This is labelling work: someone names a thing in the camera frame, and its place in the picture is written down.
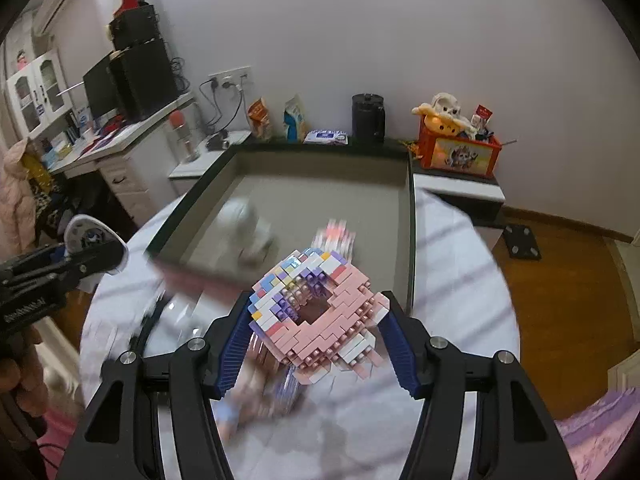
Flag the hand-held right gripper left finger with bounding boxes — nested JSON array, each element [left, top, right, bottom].
[[56, 292, 251, 480]]

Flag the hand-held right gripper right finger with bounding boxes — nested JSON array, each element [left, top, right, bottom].
[[380, 290, 576, 480]]

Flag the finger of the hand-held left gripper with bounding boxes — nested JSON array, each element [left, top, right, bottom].
[[60, 242, 130, 275]]

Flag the white oval item blue print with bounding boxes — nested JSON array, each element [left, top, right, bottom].
[[64, 214, 131, 277]]

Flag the pink building block toy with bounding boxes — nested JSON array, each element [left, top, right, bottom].
[[249, 247, 391, 386]]

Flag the striped pink block toy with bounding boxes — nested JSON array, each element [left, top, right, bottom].
[[312, 220, 358, 256]]

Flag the dark tray grey inside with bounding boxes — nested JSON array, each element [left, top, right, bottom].
[[144, 147, 416, 318]]

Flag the person's left hand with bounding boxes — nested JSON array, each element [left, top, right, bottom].
[[0, 327, 51, 421]]

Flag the pink doll blue dress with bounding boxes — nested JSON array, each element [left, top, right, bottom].
[[215, 365, 306, 441]]

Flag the white desk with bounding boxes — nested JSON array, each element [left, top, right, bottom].
[[45, 92, 196, 226]]

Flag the white striped tablecloth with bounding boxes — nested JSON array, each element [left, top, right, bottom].
[[80, 187, 521, 480]]

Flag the pink jacket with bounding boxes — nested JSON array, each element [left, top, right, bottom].
[[0, 140, 38, 261]]

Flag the white plug charger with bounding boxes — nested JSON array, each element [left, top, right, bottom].
[[215, 200, 276, 266]]

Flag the white low cabinet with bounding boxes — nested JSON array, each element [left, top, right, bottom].
[[167, 130, 251, 196]]

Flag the clear bottle red cap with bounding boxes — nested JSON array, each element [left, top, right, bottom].
[[169, 109, 198, 163]]

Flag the black floor scale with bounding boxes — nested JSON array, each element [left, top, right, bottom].
[[502, 225, 542, 261]]

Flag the black computer monitor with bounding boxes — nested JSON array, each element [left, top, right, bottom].
[[82, 55, 121, 121]]

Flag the dark-topped low cabinet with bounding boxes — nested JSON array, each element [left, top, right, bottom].
[[235, 135, 506, 221]]

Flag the white glass-door cabinet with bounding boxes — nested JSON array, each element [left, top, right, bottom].
[[5, 50, 71, 138]]

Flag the black computer tower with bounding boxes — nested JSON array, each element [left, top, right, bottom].
[[110, 40, 178, 121]]

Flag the orange toy crate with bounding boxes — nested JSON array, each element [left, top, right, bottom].
[[417, 115, 502, 177]]

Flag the orange snack bag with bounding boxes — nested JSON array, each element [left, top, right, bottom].
[[247, 99, 275, 141]]

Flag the pink purple blanket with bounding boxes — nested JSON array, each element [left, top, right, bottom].
[[555, 387, 640, 480]]

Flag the wet wipes pack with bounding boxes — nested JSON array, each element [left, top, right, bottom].
[[303, 129, 348, 145]]

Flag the yellow plush toy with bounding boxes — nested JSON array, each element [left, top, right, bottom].
[[412, 102, 476, 136]]

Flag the black box stack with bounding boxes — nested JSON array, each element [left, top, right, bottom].
[[109, 2, 163, 51]]

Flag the black kettle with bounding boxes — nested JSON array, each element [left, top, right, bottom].
[[351, 93, 387, 143]]

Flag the blue bottle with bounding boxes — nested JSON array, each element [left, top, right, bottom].
[[283, 95, 310, 142]]

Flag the white plush toy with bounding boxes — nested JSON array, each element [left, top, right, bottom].
[[431, 92, 473, 121]]

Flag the white air conditioner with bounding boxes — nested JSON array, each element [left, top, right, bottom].
[[32, 0, 91, 36]]

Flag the black cables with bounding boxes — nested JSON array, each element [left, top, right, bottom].
[[200, 80, 246, 136]]

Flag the white wall outlet strip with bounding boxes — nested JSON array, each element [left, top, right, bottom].
[[207, 66, 252, 92]]

